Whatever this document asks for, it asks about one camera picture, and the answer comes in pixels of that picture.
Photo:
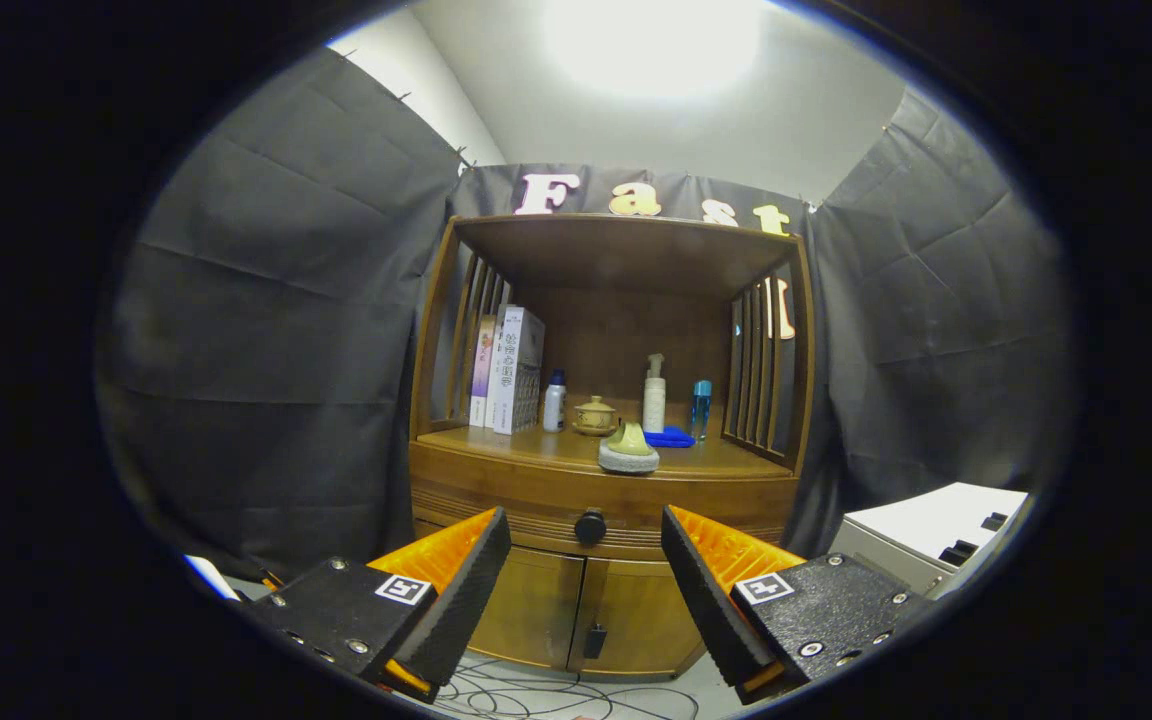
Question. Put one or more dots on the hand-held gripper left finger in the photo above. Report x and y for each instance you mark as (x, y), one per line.
(456, 610)

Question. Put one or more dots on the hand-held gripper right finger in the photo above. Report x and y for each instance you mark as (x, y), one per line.
(711, 610)

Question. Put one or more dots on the wooden drawer with black knob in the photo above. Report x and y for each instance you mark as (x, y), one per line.
(536, 500)

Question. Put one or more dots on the wooden cabinet door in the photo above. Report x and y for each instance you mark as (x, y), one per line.
(536, 610)
(646, 620)

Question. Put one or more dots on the wooden countertop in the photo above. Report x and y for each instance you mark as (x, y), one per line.
(536, 447)

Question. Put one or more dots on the brown wooden cabinet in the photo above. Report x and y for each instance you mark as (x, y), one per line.
(626, 260)

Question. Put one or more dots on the black door latch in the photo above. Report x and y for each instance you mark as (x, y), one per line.
(595, 640)

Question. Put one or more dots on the blue folded cloth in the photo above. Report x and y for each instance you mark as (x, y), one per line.
(676, 438)

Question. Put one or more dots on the clear blue bottle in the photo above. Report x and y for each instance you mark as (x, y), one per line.
(701, 412)

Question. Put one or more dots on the white pump bottle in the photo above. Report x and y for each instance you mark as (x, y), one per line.
(654, 405)

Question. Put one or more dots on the white bottle with blue cap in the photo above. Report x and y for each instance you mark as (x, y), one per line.
(555, 408)

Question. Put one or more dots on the yellow lidded teacup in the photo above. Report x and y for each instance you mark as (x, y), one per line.
(595, 416)

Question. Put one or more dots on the white grey plastic case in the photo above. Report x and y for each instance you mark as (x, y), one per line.
(926, 525)

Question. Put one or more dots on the thin purple book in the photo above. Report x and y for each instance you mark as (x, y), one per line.
(482, 375)

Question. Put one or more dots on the thick white book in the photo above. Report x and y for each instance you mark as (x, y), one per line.
(519, 375)

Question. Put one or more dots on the black backdrop cloth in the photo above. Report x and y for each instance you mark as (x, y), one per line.
(286, 350)

